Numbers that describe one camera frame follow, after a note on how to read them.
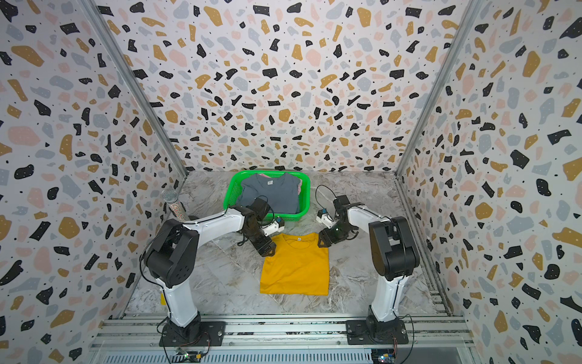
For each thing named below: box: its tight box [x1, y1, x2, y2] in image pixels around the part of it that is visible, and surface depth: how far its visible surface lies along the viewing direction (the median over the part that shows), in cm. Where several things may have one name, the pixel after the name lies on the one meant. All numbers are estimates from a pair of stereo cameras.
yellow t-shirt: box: [259, 232, 330, 296], surface depth 89 cm
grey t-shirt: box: [240, 172, 302, 214], surface depth 109 cm
